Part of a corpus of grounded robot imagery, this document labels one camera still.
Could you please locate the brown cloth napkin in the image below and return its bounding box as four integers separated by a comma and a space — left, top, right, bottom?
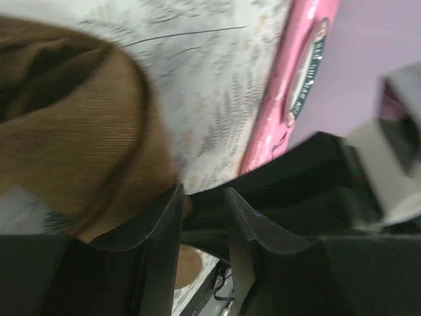
0, 16, 205, 290

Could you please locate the black base bar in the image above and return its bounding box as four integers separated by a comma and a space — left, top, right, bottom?
172, 261, 234, 315

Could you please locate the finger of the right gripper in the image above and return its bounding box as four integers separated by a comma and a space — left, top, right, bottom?
181, 187, 382, 260
187, 132, 356, 224

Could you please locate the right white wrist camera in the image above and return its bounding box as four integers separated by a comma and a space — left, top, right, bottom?
345, 63, 420, 226

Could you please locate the pink satin cloth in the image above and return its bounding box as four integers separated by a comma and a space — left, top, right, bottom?
239, 0, 339, 174

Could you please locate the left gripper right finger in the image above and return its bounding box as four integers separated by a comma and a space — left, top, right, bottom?
225, 189, 420, 315

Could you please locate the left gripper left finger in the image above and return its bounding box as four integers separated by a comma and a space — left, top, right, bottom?
1, 185, 184, 315

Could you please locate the white plate dark rim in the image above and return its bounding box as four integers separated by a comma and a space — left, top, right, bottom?
284, 18, 330, 128

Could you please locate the floral tablecloth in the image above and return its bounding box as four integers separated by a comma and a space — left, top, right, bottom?
1, 1, 293, 315

